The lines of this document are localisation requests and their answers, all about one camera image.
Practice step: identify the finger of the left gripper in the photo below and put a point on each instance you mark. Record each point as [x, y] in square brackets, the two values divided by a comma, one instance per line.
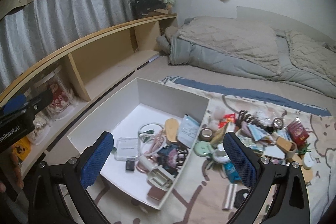
[40, 102]
[14, 104]

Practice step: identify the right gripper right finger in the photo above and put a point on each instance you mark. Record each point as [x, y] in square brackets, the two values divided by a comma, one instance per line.
[289, 204]

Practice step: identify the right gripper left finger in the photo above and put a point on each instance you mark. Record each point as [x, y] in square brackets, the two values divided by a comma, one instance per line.
[47, 204]

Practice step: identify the small black square object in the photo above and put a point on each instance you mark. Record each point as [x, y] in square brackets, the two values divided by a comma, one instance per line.
[130, 165]

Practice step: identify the green clip with white loop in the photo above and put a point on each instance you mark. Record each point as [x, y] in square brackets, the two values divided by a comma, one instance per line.
[146, 131]

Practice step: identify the doll in red dress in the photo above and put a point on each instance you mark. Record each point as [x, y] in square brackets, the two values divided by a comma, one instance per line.
[60, 100]

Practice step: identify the white round tape measure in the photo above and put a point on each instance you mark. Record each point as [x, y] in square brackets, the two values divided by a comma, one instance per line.
[307, 161]

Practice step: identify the wooden bedside shelf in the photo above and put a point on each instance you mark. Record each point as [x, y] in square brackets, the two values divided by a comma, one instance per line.
[92, 65]

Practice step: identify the black round disc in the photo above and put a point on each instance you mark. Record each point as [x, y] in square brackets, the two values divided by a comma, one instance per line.
[240, 197]

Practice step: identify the clear plastic case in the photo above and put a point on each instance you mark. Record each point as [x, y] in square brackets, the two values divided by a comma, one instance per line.
[127, 149]

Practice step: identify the blue plastic packet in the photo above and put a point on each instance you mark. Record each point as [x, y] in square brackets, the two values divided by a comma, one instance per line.
[231, 172]

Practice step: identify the grey curtain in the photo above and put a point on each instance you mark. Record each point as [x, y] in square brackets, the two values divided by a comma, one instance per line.
[44, 26]

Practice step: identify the red cigarette box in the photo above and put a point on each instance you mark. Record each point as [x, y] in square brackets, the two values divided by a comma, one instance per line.
[297, 132]

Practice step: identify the white shoe box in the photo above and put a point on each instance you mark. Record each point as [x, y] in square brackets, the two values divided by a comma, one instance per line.
[140, 106]

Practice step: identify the black claw hair clip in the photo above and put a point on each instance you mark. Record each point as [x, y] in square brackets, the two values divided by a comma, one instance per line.
[243, 116]

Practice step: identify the mint green round case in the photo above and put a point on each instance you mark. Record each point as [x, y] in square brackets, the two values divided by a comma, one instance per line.
[201, 149]

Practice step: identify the wooden oval insole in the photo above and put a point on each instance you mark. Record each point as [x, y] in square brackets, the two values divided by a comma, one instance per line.
[171, 130]

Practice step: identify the brown tape roll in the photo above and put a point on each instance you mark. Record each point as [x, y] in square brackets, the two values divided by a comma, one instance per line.
[206, 134]

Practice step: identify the black bag on shelf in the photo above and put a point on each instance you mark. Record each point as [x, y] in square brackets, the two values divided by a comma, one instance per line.
[146, 8]

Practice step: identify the grey quilted duvet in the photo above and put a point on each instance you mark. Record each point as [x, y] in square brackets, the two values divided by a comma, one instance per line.
[252, 50]

